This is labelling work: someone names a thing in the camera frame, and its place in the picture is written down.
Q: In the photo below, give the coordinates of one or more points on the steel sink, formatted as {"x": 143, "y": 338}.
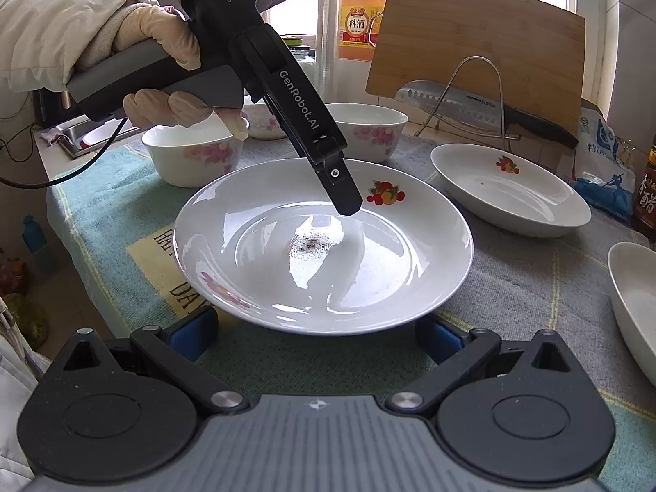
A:
{"x": 77, "y": 138}

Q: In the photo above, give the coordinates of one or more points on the white and blue salt bag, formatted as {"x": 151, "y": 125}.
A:
{"x": 604, "y": 164}

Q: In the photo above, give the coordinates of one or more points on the white pink-flower bowl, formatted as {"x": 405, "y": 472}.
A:
{"x": 261, "y": 123}
{"x": 174, "y": 159}
{"x": 374, "y": 136}

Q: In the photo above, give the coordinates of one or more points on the wooden cutting board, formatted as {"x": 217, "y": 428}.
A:
{"x": 461, "y": 25}

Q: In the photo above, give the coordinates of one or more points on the teal printed towel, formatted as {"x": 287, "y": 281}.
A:
{"x": 102, "y": 205}

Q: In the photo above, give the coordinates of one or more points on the blue bottle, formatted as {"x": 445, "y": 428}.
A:
{"x": 35, "y": 238}

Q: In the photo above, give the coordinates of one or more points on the glass jar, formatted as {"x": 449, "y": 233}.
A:
{"x": 306, "y": 69}

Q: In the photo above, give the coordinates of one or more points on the person's left hand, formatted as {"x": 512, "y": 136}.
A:
{"x": 164, "y": 25}

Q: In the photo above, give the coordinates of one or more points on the steel kitchen knife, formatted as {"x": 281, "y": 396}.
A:
{"x": 451, "y": 102}

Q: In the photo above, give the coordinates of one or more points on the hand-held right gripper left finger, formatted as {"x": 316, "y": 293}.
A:
{"x": 192, "y": 332}

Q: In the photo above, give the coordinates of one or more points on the dark vinegar bottle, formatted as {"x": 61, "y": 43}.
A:
{"x": 647, "y": 189}

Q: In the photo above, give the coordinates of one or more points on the person's left forearm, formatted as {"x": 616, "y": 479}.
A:
{"x": 51, "y": 25}

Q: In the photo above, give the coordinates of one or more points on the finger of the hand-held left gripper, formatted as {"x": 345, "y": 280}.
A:
{"x": 343, "y": 189}

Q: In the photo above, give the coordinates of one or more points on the orange cooking wine bottle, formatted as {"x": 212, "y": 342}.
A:
{"x": 358, "y": 20}

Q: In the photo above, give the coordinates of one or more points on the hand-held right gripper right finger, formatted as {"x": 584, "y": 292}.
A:
{"x": 440, "y": 341}

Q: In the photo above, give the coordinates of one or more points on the person's white clothing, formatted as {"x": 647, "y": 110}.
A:
{"x": 13, "y": 394}

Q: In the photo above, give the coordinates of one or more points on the clear plastic wrap roll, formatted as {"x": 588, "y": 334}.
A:
{"x": 328, "y": 36}

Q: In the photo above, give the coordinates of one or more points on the grey checked towel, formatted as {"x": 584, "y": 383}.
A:
{"x": 512, "y": 276}

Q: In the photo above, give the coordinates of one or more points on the large white fruit-print plate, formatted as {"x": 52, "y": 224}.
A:
{"x": 256, "y": 266}

